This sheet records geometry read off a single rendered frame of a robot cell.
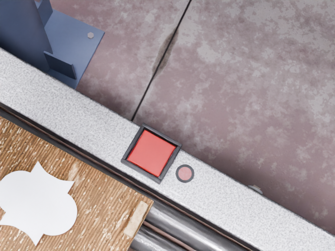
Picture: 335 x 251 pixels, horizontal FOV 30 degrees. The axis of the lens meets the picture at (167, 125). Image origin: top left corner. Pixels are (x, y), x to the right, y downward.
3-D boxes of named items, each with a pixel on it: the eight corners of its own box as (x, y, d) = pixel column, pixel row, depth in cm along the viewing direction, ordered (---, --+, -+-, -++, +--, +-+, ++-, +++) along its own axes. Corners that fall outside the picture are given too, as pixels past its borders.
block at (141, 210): (140, 201, 101) (140, 199, 99) (150, 207, 101) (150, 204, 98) (122, 234, 100) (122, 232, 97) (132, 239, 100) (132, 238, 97)
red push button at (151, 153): (144, 131, 106) (144, 129, 105) (175, 148, 106) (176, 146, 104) (126, 161, 105) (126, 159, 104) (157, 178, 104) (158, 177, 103)
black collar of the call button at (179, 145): (143, 124, 107) (143, 122, 105) (182, 146, 106) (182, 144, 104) (120, 162, 105) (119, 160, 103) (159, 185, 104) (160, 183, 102)
